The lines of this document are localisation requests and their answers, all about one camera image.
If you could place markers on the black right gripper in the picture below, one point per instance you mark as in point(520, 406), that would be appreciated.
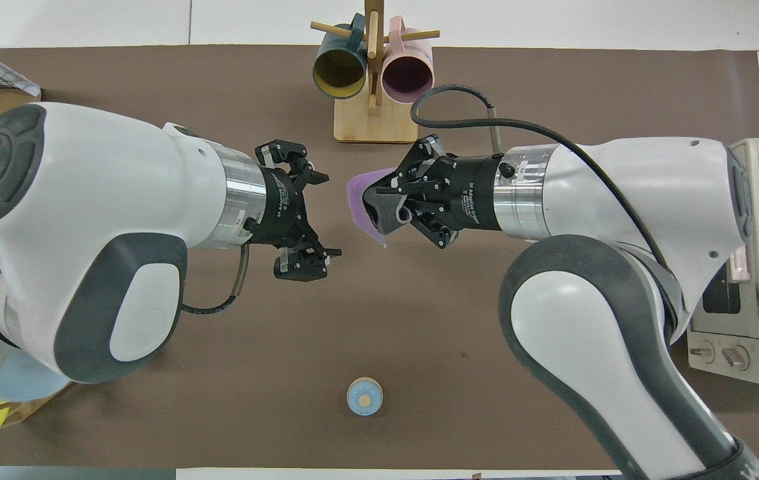
point(473, 193)

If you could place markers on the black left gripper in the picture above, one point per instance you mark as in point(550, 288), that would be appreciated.
point(283, 206)

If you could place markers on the purple and grey towel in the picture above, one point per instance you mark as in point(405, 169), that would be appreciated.
point(363, 200)

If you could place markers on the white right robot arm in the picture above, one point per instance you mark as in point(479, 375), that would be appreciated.
point(619, 200)

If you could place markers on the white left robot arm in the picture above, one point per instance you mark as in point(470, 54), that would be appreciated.
point(99, 200)

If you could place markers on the wooden plate rack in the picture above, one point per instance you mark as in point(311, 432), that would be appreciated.
point(26, 408)

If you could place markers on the wooden mug tree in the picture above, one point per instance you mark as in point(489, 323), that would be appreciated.
point(376, 126)

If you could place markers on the pink mug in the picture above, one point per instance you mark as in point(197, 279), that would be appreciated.
point(408, 74)

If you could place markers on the large brown table mat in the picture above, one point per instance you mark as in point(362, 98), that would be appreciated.
point(353, 333)

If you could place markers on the dark green mug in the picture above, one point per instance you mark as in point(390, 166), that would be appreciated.
point(339, 70)

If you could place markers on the light blue plate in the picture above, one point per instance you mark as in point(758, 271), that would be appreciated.
point(26, 383)

